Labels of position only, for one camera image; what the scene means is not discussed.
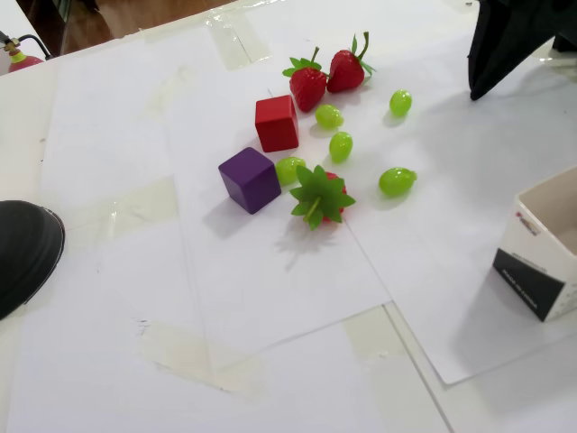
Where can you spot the red fire extinguisher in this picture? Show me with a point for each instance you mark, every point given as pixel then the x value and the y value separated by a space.
pixel 24 64

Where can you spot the red plastic strawberry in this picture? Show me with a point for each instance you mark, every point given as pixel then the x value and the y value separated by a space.
pixel 308 90
pixel 321 196
pixel 345 72

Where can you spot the dark furniture panel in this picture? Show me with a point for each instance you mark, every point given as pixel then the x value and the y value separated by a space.
pixel 45 22

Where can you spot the white and black cardboard box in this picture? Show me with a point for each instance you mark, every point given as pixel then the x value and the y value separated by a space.
pixel 532 252

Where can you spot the green plastic grape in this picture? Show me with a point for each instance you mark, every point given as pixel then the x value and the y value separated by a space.
pixel 396 181
pixel 328 116
pixel 286 170
pixel 340 146
pixel 400 103

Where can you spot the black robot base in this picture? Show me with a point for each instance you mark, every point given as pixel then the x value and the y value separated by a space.
pixel 567 43

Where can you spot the purple wooden cube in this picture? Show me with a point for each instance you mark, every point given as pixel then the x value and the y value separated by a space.
pixel 250 182

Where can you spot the clear tape strip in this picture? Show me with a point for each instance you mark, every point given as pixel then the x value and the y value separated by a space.
pixel 130 205
pixel 374 334
pixel 234 40

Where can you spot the red wooden cube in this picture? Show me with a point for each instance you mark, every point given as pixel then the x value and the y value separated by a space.
pixel 276 128

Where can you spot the beige masking tape strip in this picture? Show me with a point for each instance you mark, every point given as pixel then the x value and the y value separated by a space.
pixel 203 361
pixel 164 92

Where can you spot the black round dome object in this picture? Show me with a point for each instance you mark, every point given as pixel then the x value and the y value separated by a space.
pixel 24 257

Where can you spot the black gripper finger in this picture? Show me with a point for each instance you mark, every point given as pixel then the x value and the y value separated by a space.
pixel 527 27
pixel 482 45

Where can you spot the white paper sheet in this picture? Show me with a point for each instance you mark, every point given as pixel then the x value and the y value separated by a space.
pixel 270 279
pixel 451 225

